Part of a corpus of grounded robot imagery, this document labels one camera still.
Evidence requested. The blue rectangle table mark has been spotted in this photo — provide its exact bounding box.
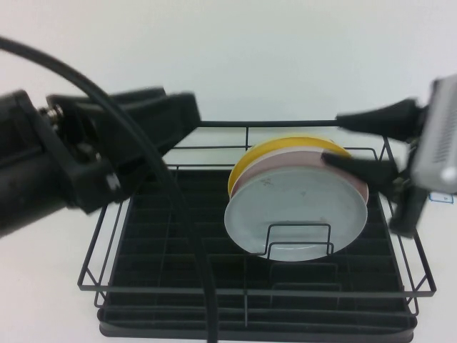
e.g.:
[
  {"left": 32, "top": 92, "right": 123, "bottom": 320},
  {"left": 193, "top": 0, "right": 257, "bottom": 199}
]
[{"left": 429, "top": 192, "right": 455, "bottom": 205}]

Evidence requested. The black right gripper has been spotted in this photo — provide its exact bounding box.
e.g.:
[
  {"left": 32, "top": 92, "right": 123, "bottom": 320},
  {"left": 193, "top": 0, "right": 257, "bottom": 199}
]
[{"left": 320, "top": 96, "right": 429, "bottom": 237}]

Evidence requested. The light grey plate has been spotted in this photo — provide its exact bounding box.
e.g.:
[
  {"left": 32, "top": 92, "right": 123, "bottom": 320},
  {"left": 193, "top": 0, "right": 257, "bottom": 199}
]
[{"left": 224, "top": 167, "right": 368, "bottom": 263}]

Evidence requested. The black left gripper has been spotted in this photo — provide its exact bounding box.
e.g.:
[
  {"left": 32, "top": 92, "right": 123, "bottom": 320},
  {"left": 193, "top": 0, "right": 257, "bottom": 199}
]
[{"left": 45, "top": 84, "right": 202, "bottom": 216}]

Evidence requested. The black plastic drip tray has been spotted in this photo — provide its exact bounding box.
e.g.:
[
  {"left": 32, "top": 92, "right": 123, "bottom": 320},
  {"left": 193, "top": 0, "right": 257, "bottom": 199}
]
[{"left": 96, "top": 167, "right": 418, "bottom": 340}]

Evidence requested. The black wire dish rack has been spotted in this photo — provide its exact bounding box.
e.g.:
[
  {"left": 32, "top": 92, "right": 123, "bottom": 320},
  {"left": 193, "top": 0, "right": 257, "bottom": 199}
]
[{"left": 76, "top": 119, "right": 438, "bottom": 319}]

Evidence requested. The pink plate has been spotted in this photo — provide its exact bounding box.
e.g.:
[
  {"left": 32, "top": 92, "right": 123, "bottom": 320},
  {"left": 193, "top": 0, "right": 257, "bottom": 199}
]
[{"left": 230, "top": 149, "right": 369, "bottom": 201}]

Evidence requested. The yellow plate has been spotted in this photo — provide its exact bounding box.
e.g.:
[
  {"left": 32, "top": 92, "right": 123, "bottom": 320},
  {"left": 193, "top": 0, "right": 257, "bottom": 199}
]
[{"left": 227, "top": 132, "right": 353, "bottom": 197}]

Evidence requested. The black cable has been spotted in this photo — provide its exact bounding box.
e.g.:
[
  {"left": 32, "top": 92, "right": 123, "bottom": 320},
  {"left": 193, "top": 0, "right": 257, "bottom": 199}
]
[{"left": 0, "top": 34, "right": 221, "bottom": 343}]

